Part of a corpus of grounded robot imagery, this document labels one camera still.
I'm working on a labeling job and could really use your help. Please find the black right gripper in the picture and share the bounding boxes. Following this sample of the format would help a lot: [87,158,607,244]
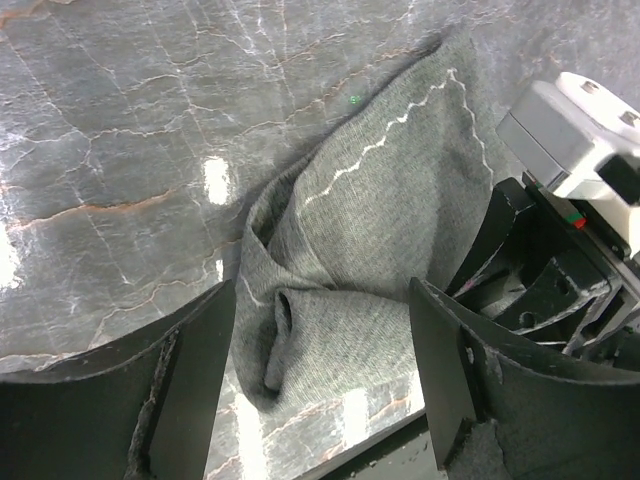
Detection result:
[446,175,639,370]

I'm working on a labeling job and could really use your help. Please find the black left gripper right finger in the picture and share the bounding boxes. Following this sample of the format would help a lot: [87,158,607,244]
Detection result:
[410,279,639,479]

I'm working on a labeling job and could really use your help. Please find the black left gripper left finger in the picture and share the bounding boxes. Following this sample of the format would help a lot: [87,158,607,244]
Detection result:
[1,281,235,479]

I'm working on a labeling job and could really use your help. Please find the grey-green cloth napkin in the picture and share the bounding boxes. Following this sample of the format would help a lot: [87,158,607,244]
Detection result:
[231,31,505,412]

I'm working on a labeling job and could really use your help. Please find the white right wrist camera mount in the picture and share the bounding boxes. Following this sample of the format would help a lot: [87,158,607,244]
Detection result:
[496,72,639,256]

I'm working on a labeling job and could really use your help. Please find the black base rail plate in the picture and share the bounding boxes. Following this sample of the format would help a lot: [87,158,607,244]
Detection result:
[297,410,447,480]

